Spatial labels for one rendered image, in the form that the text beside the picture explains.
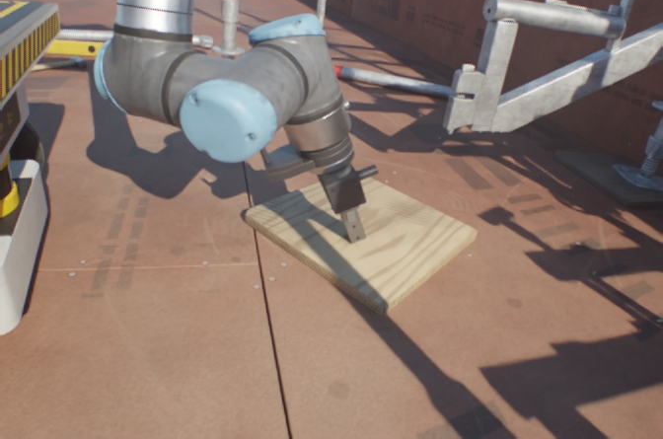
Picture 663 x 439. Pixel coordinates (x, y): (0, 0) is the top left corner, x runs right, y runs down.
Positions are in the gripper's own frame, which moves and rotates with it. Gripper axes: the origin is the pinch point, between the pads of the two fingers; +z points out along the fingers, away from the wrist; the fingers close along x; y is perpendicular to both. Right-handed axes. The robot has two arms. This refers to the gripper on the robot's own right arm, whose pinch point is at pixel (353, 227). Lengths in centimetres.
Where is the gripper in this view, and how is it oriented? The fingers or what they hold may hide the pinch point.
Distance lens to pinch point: 70.6
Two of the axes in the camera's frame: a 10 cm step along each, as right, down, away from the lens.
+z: 2.9, 7.9, 5.4
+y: 9.3, -3.7, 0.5
